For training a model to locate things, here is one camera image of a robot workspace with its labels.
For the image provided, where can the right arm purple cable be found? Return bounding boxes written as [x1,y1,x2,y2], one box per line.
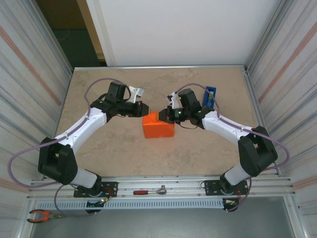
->
[173,83,290,213]

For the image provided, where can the grey metal shelf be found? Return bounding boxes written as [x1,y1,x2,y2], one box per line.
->
[24,197,300,238]

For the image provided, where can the wide aluminium mounting rail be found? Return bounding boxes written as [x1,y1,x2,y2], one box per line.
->
[28,175,297,199]

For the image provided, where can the aluminium corner post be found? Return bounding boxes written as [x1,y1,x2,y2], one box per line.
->
[31,0,75,74]
[246,0,290,71]

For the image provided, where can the ridged aluminium side rail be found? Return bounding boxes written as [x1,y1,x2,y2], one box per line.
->
[241,66,282,177]

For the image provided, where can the white slotted cable duct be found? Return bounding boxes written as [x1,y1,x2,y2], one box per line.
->
[37,199,225,209]

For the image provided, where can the blue tape dispenser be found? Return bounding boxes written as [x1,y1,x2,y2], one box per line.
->
[202,86,217,108]

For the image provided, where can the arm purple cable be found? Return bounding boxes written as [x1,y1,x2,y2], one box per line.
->
[173,83,290,213]
[7,78,122,218]

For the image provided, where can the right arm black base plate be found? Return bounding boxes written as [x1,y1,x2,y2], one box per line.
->
[204,179,249,196]

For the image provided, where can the white door frame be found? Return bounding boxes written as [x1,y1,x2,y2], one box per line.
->
[76,0,117,67]

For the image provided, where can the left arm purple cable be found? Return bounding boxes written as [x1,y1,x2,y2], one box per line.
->
[7,78,122,218]

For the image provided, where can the yellow plug power wire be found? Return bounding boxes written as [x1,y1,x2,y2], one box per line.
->
[222,189,242,206]
[100,187,117,203]

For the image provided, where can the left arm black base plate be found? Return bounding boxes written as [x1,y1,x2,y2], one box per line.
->
[73,181,119,198]

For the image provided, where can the red handled ratchet wrench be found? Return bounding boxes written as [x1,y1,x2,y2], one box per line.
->
[133,184,168,196]

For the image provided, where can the orange handled pliers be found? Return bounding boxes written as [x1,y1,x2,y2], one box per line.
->
[26,209,66,223]

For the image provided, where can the thin aluminium table rail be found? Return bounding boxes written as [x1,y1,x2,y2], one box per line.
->
[73,64,249,72]

